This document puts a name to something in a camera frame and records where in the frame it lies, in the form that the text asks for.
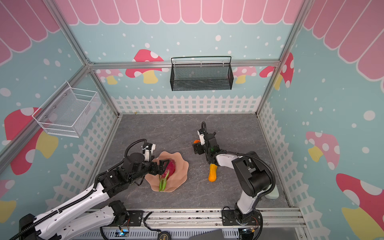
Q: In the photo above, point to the white wire mesh basket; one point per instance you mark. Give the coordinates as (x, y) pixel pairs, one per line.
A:
(68, 112)

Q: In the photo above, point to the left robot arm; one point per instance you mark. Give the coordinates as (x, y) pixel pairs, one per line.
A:
(71, 219)

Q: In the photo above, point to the black wire mesh basket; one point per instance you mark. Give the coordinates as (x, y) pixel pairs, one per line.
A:
(206, 73)

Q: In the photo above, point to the pink dragon fruit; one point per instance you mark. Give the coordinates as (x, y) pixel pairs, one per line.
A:
(171, 167)

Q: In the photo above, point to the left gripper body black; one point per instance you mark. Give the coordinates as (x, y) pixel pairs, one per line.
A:
(146, 169)

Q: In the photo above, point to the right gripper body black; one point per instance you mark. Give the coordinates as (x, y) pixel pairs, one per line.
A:
(199, 147)

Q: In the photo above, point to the pink scalloped fruit bowl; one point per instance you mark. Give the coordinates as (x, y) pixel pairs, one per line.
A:
(176, 179)

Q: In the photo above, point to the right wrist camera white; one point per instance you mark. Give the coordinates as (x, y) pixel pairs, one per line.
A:
(201, 133)

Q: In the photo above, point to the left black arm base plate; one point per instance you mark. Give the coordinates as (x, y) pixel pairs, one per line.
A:
(133, 218)

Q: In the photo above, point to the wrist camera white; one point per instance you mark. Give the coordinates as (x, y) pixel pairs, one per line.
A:
(201, 133)
(148, 150)

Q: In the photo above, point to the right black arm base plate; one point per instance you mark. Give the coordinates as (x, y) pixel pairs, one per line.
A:
(237, 218)

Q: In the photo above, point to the aluminium mounting rail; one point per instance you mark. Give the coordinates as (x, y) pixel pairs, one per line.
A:
(182, 224)

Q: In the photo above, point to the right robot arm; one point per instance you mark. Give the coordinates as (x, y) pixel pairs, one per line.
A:
(255, 177)

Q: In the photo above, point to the black round tape measure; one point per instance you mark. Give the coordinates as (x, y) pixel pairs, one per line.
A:
(164, 236)

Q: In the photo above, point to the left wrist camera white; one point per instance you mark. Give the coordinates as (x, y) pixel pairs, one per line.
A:
(148, 150)

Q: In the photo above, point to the yellow orange squash fruit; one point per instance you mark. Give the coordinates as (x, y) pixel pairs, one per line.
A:
(213, 173)

